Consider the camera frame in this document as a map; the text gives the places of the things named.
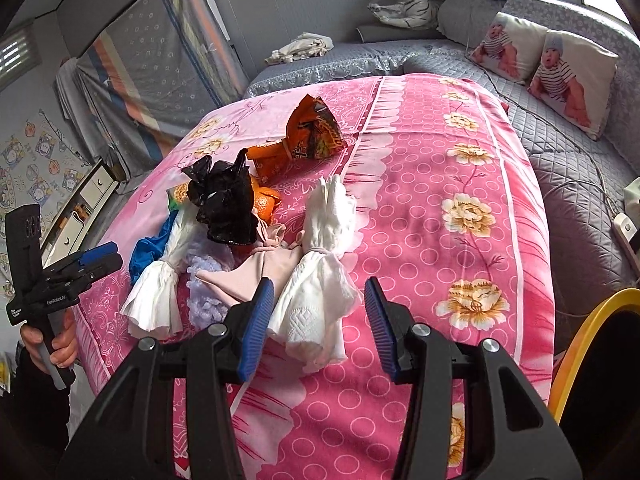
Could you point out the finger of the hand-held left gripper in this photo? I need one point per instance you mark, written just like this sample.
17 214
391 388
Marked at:
95 272
95 254

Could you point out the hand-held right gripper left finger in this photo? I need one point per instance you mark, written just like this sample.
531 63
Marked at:
257 330

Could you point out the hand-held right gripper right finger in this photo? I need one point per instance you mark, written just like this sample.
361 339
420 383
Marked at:
380 325

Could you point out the pale pink cloth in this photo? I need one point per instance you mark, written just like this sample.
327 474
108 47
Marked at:
240 275

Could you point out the large white tissue bundle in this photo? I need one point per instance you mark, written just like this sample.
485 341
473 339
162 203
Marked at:
320 285

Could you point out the orange peel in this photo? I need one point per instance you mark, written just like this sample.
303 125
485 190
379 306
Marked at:
266 203

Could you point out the yellow rimmed bin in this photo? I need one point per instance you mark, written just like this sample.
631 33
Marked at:
590 332

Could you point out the person's left forearm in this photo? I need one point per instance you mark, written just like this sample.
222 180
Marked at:
35 410

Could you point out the person's left hand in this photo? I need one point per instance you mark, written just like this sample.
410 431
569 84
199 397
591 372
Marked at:
62 347

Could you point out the blue plastic bag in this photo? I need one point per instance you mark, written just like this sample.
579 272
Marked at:
147 255

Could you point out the white drawer cabinet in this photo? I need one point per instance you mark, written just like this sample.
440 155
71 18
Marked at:
95 185

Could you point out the black plastic bag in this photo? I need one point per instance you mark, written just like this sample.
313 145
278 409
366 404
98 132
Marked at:
225 200

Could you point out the pink floral blanket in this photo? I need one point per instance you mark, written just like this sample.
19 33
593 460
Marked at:
425 185

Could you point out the patterned leaning mattress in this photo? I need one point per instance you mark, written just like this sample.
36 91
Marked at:
150 60

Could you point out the orange snack wrapper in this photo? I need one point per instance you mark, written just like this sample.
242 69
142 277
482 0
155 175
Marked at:
310 135

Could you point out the white power strip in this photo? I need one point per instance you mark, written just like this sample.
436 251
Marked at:
627 240

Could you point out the pale green cloth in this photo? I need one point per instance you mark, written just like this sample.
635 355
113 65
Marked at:
632 192

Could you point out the cream crumpled cloth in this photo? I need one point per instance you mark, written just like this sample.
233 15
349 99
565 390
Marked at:
300 47

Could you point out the baby print pillow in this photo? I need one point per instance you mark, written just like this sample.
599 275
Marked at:
570 80
505 45

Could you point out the white tiger plush toy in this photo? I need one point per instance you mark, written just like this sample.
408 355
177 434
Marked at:
410 7

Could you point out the cartoon wall poster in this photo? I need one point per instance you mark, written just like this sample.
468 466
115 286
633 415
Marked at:
40 160

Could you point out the small wall window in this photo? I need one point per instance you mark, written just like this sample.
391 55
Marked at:
17 52

